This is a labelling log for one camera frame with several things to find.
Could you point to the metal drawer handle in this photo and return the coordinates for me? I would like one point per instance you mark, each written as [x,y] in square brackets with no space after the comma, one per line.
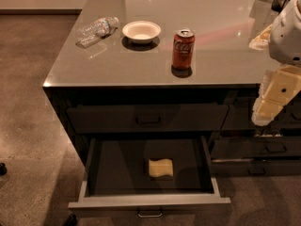
[150,213]

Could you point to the clear plastic water bottle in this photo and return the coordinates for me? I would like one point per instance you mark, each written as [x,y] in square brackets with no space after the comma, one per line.
[98,29]

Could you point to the grey right bottom drawer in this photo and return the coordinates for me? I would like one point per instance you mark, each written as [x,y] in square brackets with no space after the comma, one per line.
[256,168]

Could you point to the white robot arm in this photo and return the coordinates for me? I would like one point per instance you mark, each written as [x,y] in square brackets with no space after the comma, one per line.
[282,39]

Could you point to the grey right middle drawer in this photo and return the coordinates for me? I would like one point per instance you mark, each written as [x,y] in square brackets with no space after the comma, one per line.
[251,147]

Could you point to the closed grey top drawer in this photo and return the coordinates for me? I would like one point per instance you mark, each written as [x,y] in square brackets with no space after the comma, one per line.
[94,119]

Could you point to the yellow sponge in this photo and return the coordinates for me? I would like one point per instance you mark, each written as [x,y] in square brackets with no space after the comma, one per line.
[161,167]

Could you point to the open grey middle drawer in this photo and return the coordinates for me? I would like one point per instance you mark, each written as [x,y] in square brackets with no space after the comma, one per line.
[117,180]

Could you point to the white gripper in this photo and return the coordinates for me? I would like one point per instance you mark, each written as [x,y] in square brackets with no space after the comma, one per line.
[287,38]

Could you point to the black object on floor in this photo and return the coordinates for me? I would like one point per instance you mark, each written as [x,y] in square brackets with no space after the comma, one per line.
[3,169]

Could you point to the black object at bottom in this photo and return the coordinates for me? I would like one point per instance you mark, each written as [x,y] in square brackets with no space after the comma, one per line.
[70,221]

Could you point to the red cola can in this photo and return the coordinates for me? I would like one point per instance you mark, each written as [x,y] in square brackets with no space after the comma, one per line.
[183,48]

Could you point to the white paper bowl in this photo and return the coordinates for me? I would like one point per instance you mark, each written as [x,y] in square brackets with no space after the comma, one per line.
[141,32]

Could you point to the grey right top drawer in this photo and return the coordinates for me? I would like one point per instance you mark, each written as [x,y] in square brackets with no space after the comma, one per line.
[239,115]

